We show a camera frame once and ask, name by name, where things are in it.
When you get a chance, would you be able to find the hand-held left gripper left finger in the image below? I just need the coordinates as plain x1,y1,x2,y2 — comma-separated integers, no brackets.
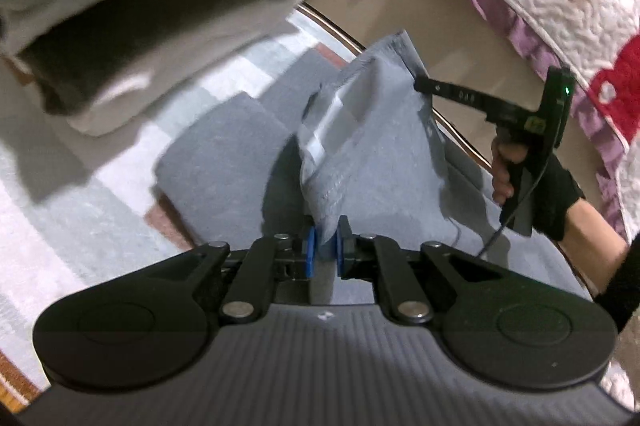
187,226,318,324

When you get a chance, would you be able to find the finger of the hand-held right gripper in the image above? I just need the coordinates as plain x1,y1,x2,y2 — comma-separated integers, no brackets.
414,75,495,118

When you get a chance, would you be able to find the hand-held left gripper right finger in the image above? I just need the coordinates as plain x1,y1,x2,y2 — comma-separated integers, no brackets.
336,215,506,324

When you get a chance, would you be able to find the blue-grey garment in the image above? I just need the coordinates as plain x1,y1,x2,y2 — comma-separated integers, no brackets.
155,29,596,302

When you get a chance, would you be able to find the person's right forearm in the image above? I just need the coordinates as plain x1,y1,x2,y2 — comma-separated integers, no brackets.
562,199,640,337

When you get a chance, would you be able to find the person's right hand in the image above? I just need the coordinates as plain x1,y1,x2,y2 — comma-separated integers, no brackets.
490,139,587,242

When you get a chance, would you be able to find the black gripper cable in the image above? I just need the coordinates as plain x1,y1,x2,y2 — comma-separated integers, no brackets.
477,166,538,259

